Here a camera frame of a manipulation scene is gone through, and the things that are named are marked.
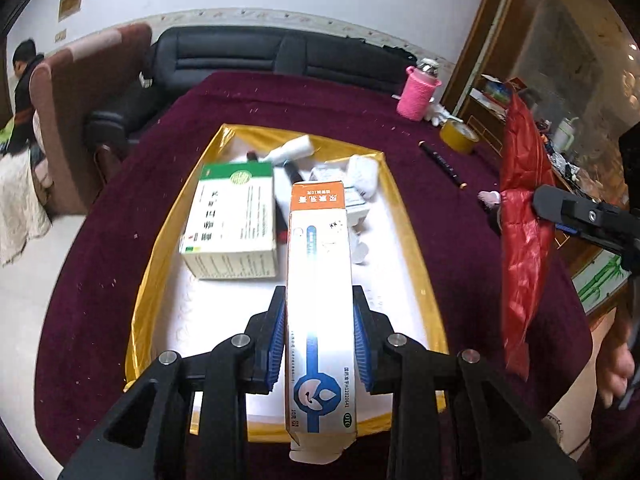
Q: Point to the cardboard box with clutter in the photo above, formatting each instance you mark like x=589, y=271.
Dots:
x=495, y=94

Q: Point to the person's right forearm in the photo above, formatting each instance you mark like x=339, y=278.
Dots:
x=615, y=440

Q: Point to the yellow tape roll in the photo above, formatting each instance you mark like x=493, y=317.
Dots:
x=459, y=136

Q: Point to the pink knitted sleeve bottle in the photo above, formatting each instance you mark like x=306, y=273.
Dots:
x=417, y=92

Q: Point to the white orange medicine box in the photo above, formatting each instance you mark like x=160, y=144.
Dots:
x=317, y=260

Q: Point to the white gauze pack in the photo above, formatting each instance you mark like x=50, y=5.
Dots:
x=364, y=175

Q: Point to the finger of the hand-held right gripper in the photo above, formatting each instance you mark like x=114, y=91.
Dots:
x=585, y=215

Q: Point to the small white blue box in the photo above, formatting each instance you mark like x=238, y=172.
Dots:
x=357, y=205

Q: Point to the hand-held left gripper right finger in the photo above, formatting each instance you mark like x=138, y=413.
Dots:
x=361, y=345

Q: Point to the red plastic packet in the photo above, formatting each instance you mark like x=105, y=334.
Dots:
x=525, y=200

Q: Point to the dark cloth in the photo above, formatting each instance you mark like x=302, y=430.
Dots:
x=400, y=52

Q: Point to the gold wall plaque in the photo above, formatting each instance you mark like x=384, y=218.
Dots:
x=70, y=2

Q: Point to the brown armchair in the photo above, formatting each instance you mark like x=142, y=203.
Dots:
x=85, y=110

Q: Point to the maroon tablecloth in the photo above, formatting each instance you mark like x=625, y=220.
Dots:
x=450, y=260

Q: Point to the small white bottle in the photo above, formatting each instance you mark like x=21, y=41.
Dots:
x=295, y=147

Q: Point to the bamboo print panel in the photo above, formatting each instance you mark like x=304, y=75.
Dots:
x=600, y=280

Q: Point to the pink plush toy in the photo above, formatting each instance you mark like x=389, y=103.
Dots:
x=489, y=199

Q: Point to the green white medicine box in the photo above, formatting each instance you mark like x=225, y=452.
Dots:
x=225, y=220

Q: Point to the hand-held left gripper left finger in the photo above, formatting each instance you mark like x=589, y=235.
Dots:
x=276, y=345

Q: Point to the white mug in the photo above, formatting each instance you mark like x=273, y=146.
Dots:
x=567, y=132

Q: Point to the gold tray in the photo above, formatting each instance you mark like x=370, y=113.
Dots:
x=200, y=320

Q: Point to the white blanket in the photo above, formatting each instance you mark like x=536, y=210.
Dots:
x=20, y=200

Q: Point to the black leather sofa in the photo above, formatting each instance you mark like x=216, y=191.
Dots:
x=225, y=52

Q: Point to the person's right hand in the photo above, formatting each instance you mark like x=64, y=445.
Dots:
x=612, y=360

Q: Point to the black marker pen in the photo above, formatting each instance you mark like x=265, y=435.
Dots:
x=442, y=162

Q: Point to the white glove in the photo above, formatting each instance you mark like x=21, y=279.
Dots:
x=440, y=115

